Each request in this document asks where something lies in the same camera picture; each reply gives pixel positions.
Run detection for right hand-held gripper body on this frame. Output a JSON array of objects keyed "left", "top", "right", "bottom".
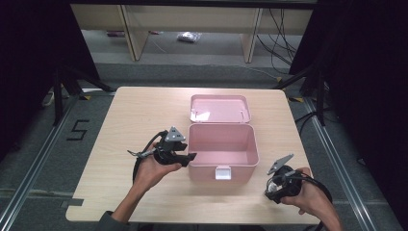
[{"left": 267, "top": 153, "right": 304, "bottom": 200}]

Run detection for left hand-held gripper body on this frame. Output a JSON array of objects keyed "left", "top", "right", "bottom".
[{"left": 153, "top": 125, "right": 188, "bottom": 167}]

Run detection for pink storage box white handle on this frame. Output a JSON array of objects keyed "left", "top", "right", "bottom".
[{"left": 187, "top": 93, "right": 260, "bottom": 185}]

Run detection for person's right hand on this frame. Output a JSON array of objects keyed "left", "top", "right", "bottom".
[{"left": 280, "top": 167, "right": 335, "bottom": 217}]

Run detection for person's left hand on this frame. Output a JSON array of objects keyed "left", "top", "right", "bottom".
[{"left": 133, "top": 142, "right": 184, "bottom": 194}]

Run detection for person's grey sleeve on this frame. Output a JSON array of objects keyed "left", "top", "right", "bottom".
[{"left": 95, "top": 210, "right": 132, "bottom": 231}]

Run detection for black metal stand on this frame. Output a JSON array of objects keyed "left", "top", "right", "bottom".
[
  {"left": 52, "top": 65, "right": 115, "bottom": 126},
  {"left": 272, "top": 62, "right": 326, "bottom": 127}
]

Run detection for black tape strip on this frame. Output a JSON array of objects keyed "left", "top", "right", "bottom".
[{"left": 61, "top": 197, "right": 85, "bottom": 209}]

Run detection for clear plastic bag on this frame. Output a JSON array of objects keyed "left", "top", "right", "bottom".
[{"left": 176, "top": 31, "right": 202, "bottom": 43}]

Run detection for black curtain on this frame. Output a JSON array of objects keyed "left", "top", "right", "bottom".
[
  {"left": 0, "top": 0, "right": 101, "bottom": 158},
  {"left": 288, "top": 0, "right": 408, "bottom": 227}
]

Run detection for white power strip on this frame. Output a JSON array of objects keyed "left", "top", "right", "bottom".
[{"left": 41, "top": 90, "right": 56, "bottom": 108}]

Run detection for grey cable plug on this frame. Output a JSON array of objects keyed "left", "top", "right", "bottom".
[{"left": 127, "top": 149, "right": 159, "bottom": 159}]

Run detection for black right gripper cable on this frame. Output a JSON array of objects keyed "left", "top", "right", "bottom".
[{"left": 299, "top": 175, "right": 335, "bottom": 204}]

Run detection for aluminium floor rail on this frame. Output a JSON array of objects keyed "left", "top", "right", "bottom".
[
  {"left": 302, "top": 97, "right": 376, "bottom": 231},
  {"left": 0, "top": 95, "right": 81, "bottom": 231}
]

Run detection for black floor cable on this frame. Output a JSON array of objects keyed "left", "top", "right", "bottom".
[{"left": 294, "top": 107, "right": 325, "bottom": 136}]

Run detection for bundle of black cables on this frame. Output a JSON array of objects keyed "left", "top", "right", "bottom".
[{"left": 256, "top": 8, "right": 299, "bottom": 66}]

